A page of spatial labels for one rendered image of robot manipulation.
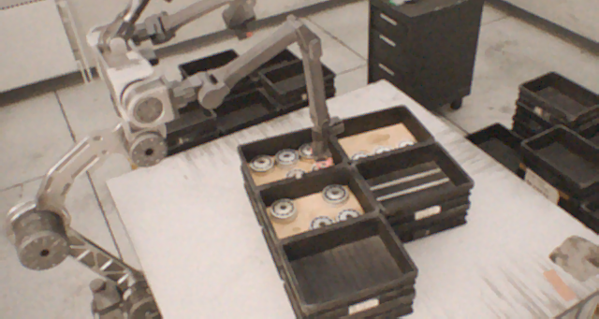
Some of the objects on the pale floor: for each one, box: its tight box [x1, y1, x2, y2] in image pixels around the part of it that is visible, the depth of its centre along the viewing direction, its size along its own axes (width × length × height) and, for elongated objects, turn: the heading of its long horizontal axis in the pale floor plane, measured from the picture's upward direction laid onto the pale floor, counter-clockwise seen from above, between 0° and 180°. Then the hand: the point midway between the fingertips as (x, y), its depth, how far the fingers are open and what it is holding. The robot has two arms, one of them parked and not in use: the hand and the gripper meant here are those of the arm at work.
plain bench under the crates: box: [105, 80, 599, 319], centre depth 255 cm, size 160×160×70 cm
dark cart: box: [367, 0, 485, 112], centre depth 389 cm, size 60×45×90 cm
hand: (321, 166), depth 232 cm, fingers open, 6 cm apart
